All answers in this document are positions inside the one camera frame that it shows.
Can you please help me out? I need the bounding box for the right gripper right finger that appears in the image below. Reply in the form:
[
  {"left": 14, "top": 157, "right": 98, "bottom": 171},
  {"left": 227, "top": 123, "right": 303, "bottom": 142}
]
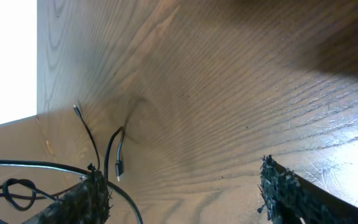
[{"left": 257, "top": 155, "right": 358, "bottom": 224}]

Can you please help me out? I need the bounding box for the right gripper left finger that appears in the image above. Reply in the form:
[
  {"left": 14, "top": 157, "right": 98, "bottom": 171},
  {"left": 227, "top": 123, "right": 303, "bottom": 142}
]
[{"left": 25, "top": 170, "right": 111, "bottom": 224}]

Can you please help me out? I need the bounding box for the black usb cable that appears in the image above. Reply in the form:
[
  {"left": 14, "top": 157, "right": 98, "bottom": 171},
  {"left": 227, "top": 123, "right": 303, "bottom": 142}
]
[{"left": 0, "top": 104, "right": 144, "bottom": 224}]

